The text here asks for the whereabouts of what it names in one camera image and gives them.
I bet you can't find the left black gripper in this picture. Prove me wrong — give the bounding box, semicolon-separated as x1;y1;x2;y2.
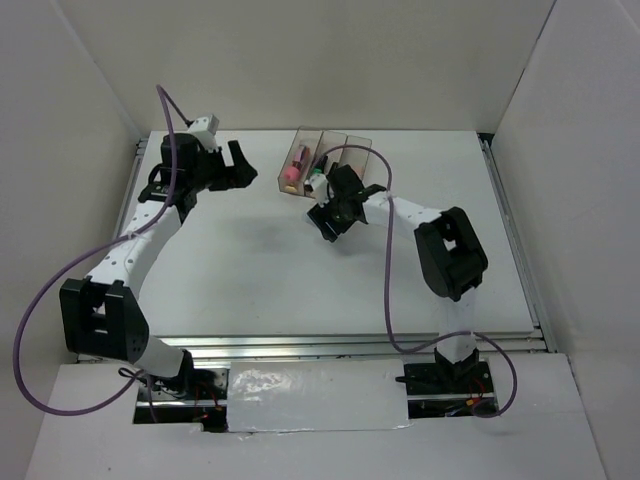
187;140;257;193

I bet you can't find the black green highlighter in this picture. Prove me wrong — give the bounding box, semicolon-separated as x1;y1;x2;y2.
310;155;328;176

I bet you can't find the pink cap pen bundle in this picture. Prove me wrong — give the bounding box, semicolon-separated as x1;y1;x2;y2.
283;144;311;183

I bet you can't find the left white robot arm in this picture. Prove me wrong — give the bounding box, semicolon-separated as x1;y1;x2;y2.
59;133;258;399

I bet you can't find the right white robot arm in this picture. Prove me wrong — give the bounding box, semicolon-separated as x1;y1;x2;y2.
304;165;488;392

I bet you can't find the clear left organizer bin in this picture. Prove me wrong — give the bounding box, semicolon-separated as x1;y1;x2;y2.
278;127;323;196

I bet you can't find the clear organizer bin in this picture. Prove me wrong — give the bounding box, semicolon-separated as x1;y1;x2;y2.
278;127;323;196
339;135;372;181
304;130;347;182

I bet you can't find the clear right organizer bin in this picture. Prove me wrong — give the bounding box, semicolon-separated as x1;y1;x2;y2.
339;135;372;181

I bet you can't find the clear middle organizer bin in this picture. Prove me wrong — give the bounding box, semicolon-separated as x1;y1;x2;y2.
304;130;347;182

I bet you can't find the white foil cover plate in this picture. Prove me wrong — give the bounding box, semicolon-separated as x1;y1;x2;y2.
227;359;410;433

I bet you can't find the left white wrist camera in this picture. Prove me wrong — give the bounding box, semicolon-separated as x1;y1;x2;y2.
187;114;219;152

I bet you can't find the aluminium front rail frame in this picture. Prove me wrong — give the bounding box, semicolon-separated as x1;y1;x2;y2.
160;328;548;363

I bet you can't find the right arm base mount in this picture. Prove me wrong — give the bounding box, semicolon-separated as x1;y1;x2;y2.
395;360;498;419

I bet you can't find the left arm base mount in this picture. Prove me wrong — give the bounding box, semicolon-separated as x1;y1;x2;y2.
132;368;229;433

